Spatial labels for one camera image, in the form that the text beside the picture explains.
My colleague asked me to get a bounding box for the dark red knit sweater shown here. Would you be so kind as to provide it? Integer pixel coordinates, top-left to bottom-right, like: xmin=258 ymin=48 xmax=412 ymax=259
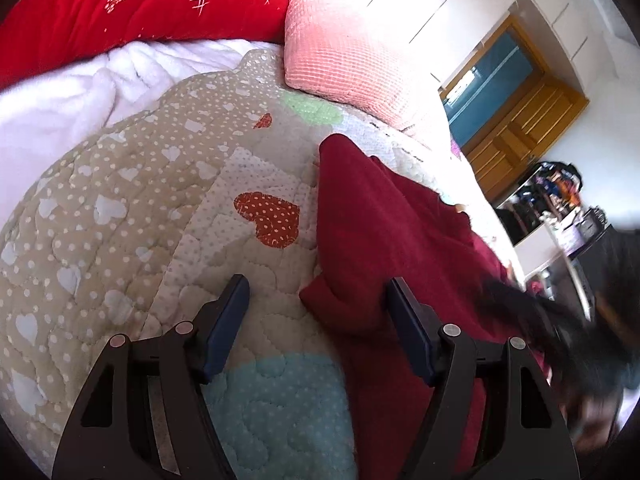
xmin=299 ymin=134 xmax=520 ymax=479

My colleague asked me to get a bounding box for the person's right hand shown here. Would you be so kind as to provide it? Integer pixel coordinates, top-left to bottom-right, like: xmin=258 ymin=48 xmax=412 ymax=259
xmin=552 ymin=286 xmax=639 ymax=454

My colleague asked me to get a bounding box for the cluttered shoe rack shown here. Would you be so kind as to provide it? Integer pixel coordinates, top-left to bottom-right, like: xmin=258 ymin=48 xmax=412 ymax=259
xmin=495 ymin=162 xmax=610 ymax=276

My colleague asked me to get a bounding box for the heart patterned patchwork bedspread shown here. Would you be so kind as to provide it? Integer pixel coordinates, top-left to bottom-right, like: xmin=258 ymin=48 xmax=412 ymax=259
xmin=1 ymin=48 xmax=518 ymax=479

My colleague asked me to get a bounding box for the orange wooden door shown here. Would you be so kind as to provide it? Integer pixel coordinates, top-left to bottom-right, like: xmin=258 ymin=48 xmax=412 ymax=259
xmin=439 ymin=16 xmax=589 ymax=204

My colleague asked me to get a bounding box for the white bed sheet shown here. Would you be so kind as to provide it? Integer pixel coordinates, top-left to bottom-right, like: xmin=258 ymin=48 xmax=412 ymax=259
xmin=0 ymin=39 xmax=282 ymax=222

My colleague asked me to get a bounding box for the white wardrobe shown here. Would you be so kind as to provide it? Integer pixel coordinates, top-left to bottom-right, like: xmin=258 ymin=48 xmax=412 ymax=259
xmin=278 ymin=0 xmax=626 ymax=91

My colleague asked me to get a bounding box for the pink waffle pillow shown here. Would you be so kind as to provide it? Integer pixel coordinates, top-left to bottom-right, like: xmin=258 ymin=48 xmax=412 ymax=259
xmin=283 ymin=0 xmax=451 ymax=151

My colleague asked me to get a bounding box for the red floral quilt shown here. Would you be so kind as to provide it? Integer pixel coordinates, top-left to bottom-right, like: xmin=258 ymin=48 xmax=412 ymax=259
xmin=1 ymin=0 xmax=288 ymax=88

